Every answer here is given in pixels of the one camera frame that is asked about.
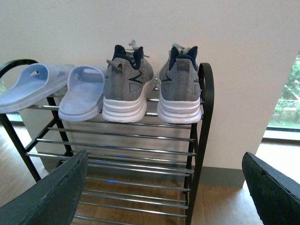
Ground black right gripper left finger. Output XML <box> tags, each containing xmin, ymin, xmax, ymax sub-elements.
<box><xmin>0</xmin><ymin>150</ymin><xmax>88</xmax><ymax>225</ymax></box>

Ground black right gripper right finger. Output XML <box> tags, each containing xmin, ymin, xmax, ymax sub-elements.
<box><xmin>242</xmin><ymin>152</ymin><xmax>300</xmax><ymax>225</ymax></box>

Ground light blue slide sandal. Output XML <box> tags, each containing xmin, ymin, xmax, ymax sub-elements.
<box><xmin>58</xmin><ymin>66</ymin><xmax>107</xmax><ymax>122</ymax></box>
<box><xmin>10</xmin><ymin>63</ymin><xmax>75</xmax><ymax>110</ymax></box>

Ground grey knit sneaker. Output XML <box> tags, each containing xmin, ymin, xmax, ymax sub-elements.
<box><xmin>157</xmin><ymin>43</ymin><xmax>202</xmax><ymax>124</ymax></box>
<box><xmin>102</xmin><ymin>40</ymin><xmax>156</xmax><ymax>123</ymax></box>

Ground black chrome shoe rack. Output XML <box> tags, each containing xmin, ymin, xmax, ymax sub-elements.
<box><xmin>0</xmin><ymin>63</ymin><xmax>214</xmax><ymax>225</ymax></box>

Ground right side window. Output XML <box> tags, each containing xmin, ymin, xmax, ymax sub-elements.
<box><xmin>263</xmin><ymin>55</ymin><xmax>300</xmax><ymax>141</ymax></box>

